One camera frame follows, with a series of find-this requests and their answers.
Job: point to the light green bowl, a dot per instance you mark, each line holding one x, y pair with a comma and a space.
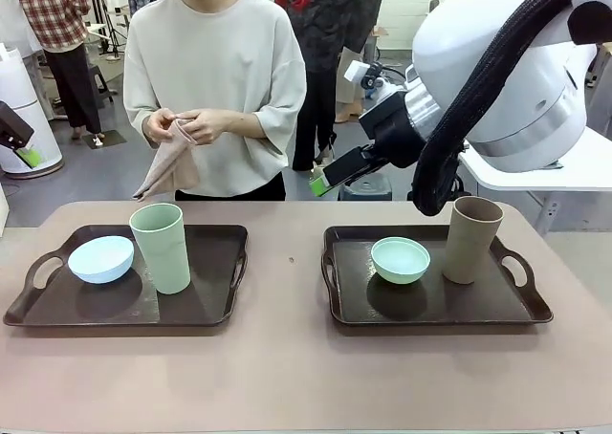
400, 262

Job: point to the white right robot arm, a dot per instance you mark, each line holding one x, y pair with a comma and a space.
516, 85

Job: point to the grey blue water jug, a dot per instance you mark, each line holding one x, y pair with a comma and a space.
365, 189

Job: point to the person's right hand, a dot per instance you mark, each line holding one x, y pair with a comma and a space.
160, 125

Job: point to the person's left hand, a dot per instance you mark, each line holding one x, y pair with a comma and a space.
205, 124

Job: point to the beige cloth mat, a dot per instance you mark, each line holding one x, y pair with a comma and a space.
169, 166

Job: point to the dark brown tray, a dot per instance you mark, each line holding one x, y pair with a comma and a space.
201, 271
468, 300

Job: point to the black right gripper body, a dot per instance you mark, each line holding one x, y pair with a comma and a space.
389, 128

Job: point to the light green cup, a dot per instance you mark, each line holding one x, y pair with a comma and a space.
165, 252

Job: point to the white side table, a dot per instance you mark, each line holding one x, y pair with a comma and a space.
492, 176

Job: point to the person in cream shirt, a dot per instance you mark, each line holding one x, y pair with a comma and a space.
215, 61

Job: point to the bystander in dark patterned jacket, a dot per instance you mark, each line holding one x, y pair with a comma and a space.
330, 32

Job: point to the dark stand base plate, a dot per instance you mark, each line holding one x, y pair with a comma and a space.
102, 138

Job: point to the white panel edge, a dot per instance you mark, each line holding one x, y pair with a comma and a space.
3, 211

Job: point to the black green-tipped right gripper finger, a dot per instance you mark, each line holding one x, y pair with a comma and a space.
365, 172
342, 166

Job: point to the white air purifier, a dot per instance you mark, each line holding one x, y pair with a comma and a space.
28, 90

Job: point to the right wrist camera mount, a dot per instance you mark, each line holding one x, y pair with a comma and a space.
370, 78

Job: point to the brown cup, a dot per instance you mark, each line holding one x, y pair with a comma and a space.
471, 247

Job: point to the person's left forearm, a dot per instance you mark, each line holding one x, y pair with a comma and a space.
241, 124

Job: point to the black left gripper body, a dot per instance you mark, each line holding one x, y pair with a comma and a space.
12, 125

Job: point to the light blue bowl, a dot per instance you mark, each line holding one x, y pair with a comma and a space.
100, 259

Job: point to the grey metal stool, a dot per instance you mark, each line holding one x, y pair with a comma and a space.
98, 82

